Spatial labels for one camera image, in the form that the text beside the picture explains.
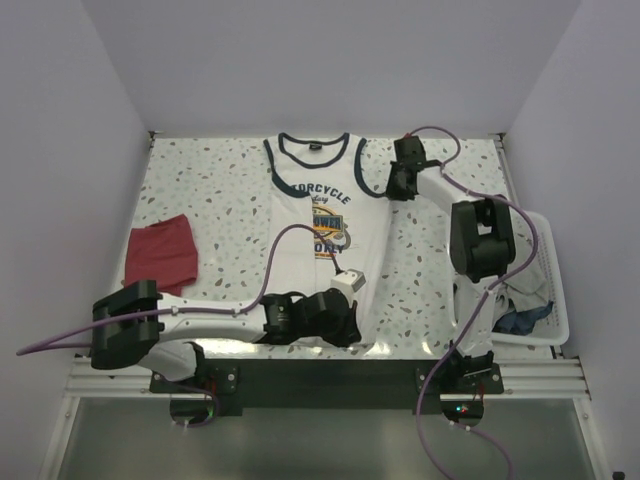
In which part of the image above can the white printed tank top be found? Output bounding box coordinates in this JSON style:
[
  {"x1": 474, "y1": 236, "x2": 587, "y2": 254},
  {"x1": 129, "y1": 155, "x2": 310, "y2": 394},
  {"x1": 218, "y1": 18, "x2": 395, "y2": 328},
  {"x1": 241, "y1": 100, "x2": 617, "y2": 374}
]
[{"x1": 264, "y1": 133, "x2": 392, "y2": 344}]

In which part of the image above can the white plastic laundry basket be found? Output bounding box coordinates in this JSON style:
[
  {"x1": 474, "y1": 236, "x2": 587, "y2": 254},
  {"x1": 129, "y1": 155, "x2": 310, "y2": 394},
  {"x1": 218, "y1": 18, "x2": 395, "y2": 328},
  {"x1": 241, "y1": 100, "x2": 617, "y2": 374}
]
[{"x1": 491, "y1": 212, "x2": 569, "y2": 347}]

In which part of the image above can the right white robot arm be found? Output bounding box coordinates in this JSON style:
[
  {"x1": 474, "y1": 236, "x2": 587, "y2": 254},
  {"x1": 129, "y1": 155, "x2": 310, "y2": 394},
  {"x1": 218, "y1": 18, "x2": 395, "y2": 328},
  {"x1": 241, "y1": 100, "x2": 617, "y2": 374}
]
[{"x1": 385, "y1": 135, "x2": 516, "y2": 393}]

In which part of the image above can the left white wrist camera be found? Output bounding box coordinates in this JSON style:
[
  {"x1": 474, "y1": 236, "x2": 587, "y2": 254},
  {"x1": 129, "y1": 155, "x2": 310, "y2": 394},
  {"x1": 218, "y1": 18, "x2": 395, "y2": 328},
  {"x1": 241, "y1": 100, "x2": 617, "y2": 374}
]
[{"x1": 330, "y1": 269, "x2": 366, "y2": 304}]

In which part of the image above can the grey garment in basket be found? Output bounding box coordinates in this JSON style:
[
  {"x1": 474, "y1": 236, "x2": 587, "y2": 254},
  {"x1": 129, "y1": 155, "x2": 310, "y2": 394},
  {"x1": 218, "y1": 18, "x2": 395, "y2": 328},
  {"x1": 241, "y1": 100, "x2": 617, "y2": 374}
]
[{"x1": 496, "y1": 234, "x2": 550, "y2": 313}]

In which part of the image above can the blue garment in basket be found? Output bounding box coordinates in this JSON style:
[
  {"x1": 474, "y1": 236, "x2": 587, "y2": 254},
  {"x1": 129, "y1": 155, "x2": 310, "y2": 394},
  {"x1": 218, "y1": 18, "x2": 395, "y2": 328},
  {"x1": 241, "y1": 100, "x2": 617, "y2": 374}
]
[{"x1": 493, "y1": 301, "x2": 554, "y2": 336}]

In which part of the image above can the folded dark red tank top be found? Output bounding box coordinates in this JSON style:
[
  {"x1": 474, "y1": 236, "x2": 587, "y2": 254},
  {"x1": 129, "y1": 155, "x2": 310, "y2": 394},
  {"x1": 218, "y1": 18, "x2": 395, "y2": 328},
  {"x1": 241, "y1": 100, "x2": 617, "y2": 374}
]
[{"x1": 123, "y1": 214, "x2": 199, "y2": 296}]

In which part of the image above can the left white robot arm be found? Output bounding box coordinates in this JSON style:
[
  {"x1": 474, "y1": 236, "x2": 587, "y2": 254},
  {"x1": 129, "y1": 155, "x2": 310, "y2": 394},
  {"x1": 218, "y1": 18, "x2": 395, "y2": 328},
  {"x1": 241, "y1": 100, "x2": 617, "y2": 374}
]
[{"x1": 90, "y1": 270, "x2": 366, "y2": 392}]

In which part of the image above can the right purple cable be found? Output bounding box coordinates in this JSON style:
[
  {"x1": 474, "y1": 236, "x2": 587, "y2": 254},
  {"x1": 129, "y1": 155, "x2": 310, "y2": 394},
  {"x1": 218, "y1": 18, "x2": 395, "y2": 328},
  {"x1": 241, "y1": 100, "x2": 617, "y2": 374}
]
[{"x1": 404, "y1": 125, "x2": 539, "y2": 480}]

